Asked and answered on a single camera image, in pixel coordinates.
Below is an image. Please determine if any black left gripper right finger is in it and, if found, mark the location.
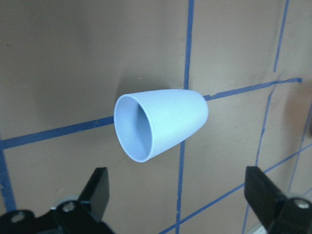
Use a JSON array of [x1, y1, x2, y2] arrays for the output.
[[244, 166, 312, 234]]

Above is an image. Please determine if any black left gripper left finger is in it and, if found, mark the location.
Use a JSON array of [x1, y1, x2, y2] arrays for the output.
[[0, 167, 114, 234]]

